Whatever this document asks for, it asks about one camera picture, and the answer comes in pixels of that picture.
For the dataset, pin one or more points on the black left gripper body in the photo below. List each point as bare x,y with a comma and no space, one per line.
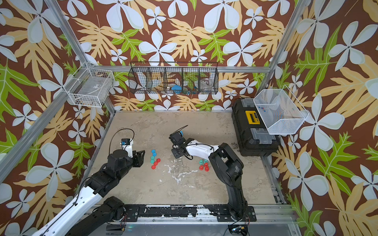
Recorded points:
135,161

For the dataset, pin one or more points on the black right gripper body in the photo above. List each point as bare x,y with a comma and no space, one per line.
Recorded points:
175,152

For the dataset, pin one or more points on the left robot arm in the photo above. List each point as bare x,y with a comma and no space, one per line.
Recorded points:
69,221

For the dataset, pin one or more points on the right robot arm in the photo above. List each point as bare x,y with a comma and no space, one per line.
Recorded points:
225,162

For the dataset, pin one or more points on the blue object in basket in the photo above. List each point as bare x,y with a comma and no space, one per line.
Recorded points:
176,89

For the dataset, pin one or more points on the black toolbox yellow latch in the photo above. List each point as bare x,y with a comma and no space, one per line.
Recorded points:
252,135

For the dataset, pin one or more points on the aluminium frame post back left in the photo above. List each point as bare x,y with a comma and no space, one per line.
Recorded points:
72,40

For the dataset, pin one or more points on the aluminium frame post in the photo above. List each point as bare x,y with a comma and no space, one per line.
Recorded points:
72,40
288,33

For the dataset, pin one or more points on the black wire basket back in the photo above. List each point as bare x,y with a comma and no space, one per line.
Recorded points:
194,78

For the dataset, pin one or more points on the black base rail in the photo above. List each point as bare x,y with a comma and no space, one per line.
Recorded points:
221,212

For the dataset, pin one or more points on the white wire basket left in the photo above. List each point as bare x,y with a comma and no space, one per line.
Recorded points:
89,86

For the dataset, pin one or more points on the white wire basket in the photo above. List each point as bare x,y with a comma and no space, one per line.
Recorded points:
89,86
281,112

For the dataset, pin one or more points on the white wire basket right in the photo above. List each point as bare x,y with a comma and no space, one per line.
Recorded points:
281,112

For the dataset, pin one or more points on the aluminium frame post back right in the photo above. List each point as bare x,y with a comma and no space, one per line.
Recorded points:
288,33

